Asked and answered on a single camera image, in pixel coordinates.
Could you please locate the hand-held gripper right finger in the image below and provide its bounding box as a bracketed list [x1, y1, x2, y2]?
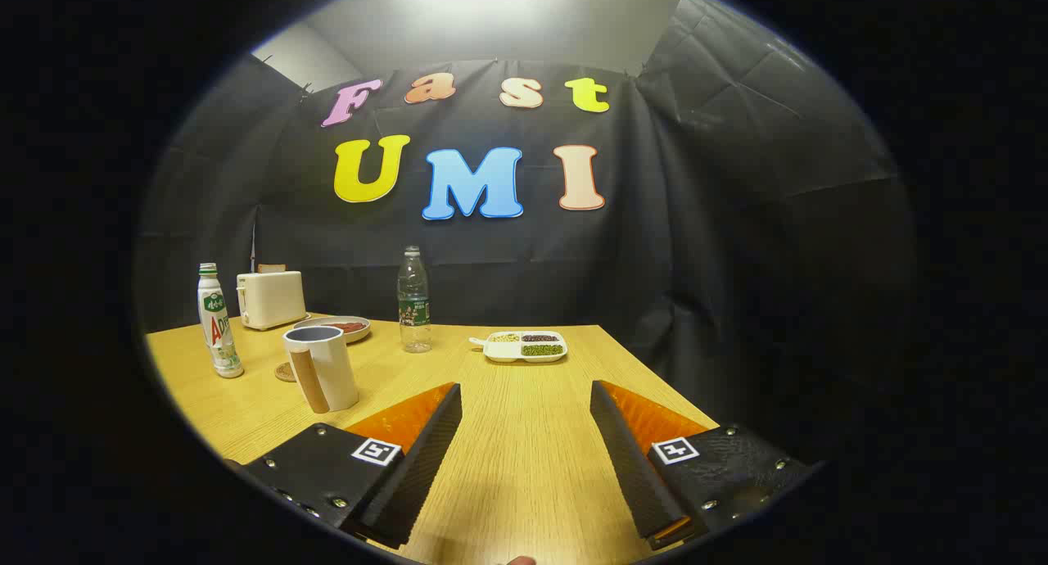
[589, 380, 811, 551]

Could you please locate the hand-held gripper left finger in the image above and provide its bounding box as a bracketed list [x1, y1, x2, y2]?
[237, 382, 463, 549]

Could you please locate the white cup wooden handle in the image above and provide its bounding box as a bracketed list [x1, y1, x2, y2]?
[283, 326, 360, 414]

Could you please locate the white juice bottle green label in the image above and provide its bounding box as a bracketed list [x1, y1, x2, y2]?
[197, 262, 245, 379]

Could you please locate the clear plastic water bottle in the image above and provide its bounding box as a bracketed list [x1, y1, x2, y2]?
[397, 246, 432, 354]

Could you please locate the wooden table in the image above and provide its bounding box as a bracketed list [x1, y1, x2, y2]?
[146, 313, 721, 565]

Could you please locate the white divided bean tray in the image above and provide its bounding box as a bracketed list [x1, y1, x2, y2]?
[469, 329, 568, 364]

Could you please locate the round grey plate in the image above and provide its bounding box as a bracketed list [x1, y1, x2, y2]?
[293, 315, 372, 344]

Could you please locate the cream toaster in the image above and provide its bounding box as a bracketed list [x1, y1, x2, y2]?
[237, 270, 308, 331]

